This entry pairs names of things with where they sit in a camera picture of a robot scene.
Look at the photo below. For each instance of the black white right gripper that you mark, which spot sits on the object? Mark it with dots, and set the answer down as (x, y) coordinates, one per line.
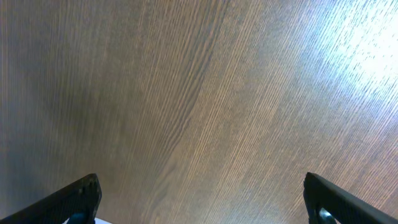
(76, 203)

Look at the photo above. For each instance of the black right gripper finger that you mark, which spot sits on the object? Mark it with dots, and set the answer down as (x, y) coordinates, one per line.
(327, 203)

